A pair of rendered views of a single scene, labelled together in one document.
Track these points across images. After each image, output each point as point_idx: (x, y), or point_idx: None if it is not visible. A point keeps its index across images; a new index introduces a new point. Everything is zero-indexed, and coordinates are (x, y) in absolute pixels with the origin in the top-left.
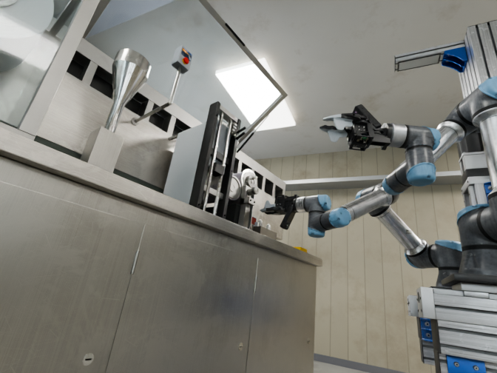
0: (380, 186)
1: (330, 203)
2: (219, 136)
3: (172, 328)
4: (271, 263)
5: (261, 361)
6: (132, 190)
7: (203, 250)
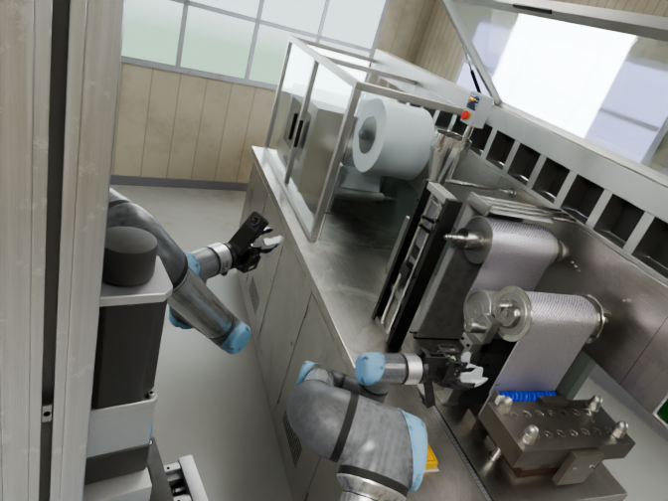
0: (317, 380)
1: (363, 375)
2: (417, 228)
3: None
4: None
5: (329, 477)
6: (305, 269)
7: (325, 332)
